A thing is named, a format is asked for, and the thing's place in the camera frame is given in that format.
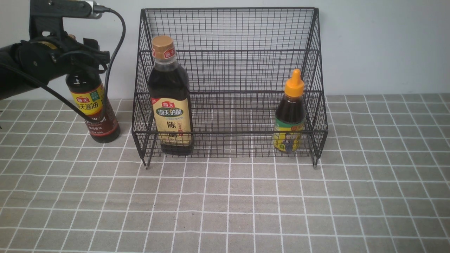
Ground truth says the black wire mesh shelf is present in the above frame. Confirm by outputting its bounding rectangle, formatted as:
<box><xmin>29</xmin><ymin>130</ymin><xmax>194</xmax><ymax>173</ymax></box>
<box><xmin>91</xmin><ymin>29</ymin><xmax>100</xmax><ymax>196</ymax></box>
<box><xmin>132</xmin><ymin>7</ymin><xmax>328</xmax><ymax>169</ymax></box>

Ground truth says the orange-capped oyster sauce bottle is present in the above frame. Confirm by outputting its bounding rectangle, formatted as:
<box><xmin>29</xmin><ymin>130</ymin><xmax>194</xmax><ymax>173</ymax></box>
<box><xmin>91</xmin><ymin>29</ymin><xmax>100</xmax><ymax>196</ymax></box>
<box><xmin>272</xmin><ymin>69</ymin><xmax>306</xmax><ymax>154</ymax></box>

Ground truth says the gold-capped vinegar bottle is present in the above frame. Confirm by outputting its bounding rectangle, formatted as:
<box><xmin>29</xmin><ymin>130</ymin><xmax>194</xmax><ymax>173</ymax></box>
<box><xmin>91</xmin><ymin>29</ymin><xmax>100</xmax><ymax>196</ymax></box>
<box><xmin>148</xmin><ymin>35</ymin><xmax>194</xmax><ymax>156</ymax></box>

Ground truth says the grey checked tablecloth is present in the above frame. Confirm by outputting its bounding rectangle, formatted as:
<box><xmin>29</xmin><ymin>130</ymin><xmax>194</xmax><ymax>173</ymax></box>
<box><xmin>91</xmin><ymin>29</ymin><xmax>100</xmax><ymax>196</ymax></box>
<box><xmin>0</xmin><ymin>93</ymin><xmax>450</xmax><ymax>253</ymax></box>

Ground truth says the black camera cable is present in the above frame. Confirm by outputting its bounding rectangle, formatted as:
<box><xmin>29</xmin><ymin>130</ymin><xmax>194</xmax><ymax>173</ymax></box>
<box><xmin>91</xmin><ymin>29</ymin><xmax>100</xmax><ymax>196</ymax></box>
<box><xmin>0</xmin><ymin>6</ymin><xmax>127</xmax><ymax>124</ymax></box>

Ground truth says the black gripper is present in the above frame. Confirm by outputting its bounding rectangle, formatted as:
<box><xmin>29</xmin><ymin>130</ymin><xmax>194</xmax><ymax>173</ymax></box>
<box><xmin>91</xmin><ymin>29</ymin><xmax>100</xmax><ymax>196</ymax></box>
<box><xmin>15</xmin><ymin>34</ymin><xmax>111</xmax><ymax>83</ymax></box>

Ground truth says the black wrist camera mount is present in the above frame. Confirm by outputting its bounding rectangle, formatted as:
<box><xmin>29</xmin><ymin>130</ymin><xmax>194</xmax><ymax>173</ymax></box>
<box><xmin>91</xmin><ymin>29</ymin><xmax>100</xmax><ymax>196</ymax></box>
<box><xmin>29</xmin><ymin>0</ymin><xmax>103</xmax><ymax>39</ymax></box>

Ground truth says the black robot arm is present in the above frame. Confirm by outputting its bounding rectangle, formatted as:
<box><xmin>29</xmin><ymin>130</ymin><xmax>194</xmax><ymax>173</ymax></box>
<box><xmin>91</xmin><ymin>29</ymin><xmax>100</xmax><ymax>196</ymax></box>
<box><xmin>0</xmin><ymin>33</ymin><xmax>111</xmax><ymax>100</ymax></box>

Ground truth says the brown-capped soy sauce bottle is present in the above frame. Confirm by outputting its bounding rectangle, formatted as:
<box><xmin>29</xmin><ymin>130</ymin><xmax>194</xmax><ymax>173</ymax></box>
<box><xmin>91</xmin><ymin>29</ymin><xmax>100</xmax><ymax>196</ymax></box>
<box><xmin>66</xmin><ymin>53</ymin><xmax>121</xmax><ymax>143</ymax></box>

